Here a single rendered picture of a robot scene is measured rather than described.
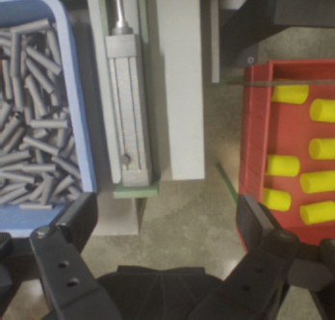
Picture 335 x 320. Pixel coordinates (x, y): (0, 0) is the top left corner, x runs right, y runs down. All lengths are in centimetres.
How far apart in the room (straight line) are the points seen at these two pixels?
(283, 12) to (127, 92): 34
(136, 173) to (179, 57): 20
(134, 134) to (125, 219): 25
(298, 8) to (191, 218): 138
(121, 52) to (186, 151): 20
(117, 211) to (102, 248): 136
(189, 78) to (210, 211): 133
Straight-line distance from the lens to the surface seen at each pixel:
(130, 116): 34
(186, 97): 40
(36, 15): 47
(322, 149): 87
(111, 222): 56
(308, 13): 56
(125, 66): 34
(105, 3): 40
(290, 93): 79
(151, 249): 182
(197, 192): 157
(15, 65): 45
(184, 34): 41
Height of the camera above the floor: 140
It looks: 73 degrees down
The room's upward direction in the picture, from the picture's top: 174 degrees counter-clockwise
